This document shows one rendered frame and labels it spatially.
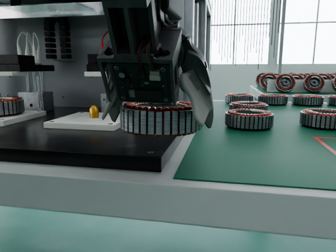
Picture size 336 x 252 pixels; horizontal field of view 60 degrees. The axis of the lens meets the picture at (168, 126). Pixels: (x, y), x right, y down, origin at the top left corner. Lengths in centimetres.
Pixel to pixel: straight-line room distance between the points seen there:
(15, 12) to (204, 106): 63
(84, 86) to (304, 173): 70
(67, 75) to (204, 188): 70
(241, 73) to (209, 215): 667
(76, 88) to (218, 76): 616
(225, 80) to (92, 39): 617
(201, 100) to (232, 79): 665
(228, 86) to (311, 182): 663
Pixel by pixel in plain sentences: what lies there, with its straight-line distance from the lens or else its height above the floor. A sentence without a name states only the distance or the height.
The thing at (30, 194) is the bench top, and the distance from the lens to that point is 45.
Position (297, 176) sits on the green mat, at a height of 75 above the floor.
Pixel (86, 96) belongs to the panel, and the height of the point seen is 80.
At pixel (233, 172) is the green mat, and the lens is 41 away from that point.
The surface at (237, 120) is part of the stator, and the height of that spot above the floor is 77.
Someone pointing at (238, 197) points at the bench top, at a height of 74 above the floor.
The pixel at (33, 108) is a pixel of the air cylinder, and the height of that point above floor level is 78.
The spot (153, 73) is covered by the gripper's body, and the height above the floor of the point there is 88.
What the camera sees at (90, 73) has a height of 88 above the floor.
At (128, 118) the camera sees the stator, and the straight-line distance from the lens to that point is 37.
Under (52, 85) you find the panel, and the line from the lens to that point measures 100.
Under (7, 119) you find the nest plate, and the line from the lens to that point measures 70.
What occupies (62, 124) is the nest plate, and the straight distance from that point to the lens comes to 61.
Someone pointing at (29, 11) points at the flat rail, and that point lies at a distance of 85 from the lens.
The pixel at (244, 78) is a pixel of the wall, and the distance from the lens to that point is 700.
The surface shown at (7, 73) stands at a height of 88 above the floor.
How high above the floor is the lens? 89
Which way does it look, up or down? 11 degrees down
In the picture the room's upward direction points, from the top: straight up
